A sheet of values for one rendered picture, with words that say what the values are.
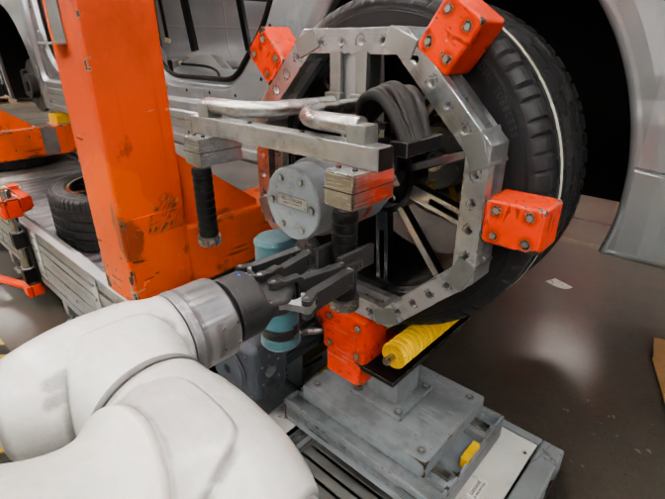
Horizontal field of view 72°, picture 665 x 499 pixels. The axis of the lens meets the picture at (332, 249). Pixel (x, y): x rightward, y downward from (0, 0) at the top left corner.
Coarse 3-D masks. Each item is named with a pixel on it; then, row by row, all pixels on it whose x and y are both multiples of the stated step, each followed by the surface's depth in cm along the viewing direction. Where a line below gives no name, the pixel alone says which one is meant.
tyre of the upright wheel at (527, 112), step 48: (384, 0) 79; (432, 0) 74; (528, 48) 75; (480, 96) 72; (528, 96) 68; (576, 96) 81; (528, 144) 70; (576, 144) 79; (528, 192) 72; (576, 192) 84; (480, 288) 83
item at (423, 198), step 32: (384, 64) 85; (416, 160) 88; (448, 160) 82; (416, 192) 89; (384, 224) 97; (416, 224) 92; (384, 256) 100; (416, 256) 113; (448, 256) 110; (384, 288) 100
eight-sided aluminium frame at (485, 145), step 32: (320, 32) 80; (352, 32) 75; (384, 32) 71; (416, 32) 69; (288, 64) 87; (320, 64) 88; (416, 64) 69; (288, 96) 92; (448, 96) 67; (448, 128) 69; (480, 128) 66; (288, 160) 104; (480, 160) 67; (480, 192) 68; (480, 224) 70; (480, 256) 73; (416, 288) 83; (448, 288) 78; (384, 320) 90
